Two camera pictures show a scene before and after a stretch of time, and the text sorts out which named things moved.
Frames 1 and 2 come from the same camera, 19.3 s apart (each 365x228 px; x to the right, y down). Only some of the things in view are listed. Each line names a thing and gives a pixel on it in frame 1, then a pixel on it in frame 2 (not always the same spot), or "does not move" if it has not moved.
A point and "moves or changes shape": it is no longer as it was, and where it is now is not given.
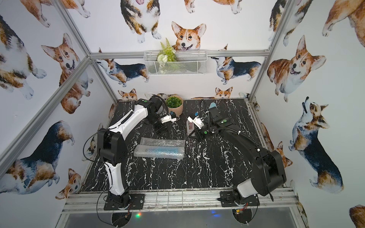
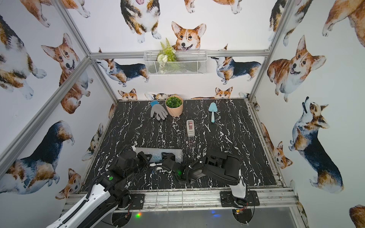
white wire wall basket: [171, 62] does not move
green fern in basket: [167, 54] does not move
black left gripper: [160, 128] to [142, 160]
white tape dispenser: [190, 128] does not move
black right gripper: [198, 136] to [168, 156]
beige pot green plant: [175, 103] does not move
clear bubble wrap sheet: [161, 148] moves or changes shape
